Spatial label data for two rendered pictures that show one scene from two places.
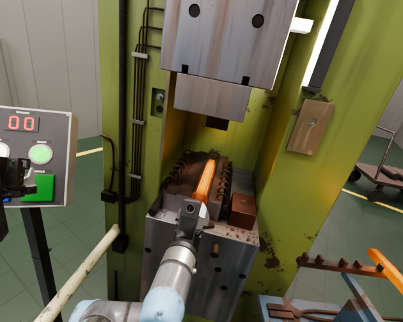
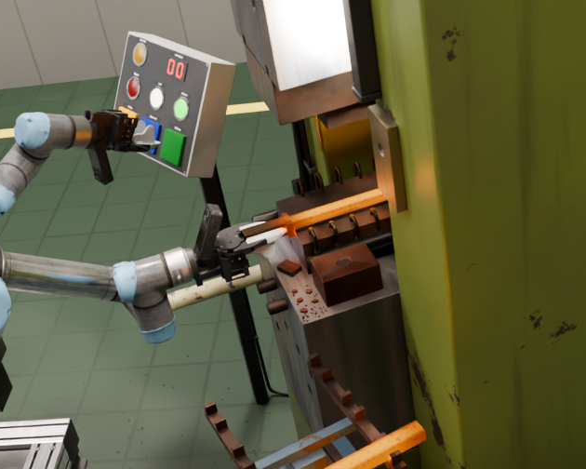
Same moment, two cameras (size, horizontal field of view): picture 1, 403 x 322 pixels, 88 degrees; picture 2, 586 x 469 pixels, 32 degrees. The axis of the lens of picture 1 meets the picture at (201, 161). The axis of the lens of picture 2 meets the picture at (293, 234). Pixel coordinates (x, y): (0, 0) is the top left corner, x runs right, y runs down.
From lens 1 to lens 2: 1.88 m
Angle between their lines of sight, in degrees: 63
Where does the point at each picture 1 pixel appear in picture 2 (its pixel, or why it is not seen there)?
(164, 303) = (122, 270)
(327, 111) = (384, 137)
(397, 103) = not seen: outside the picture
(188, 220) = (203, 228)
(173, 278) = (145, 262)
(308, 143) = (388, 187)
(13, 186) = (113, 140)
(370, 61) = (402, 66)
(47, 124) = (191, 73)
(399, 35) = (407, 35)
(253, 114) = not seen: hidden behind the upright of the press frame
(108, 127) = not seen: hidden behind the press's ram
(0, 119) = (165, 61)
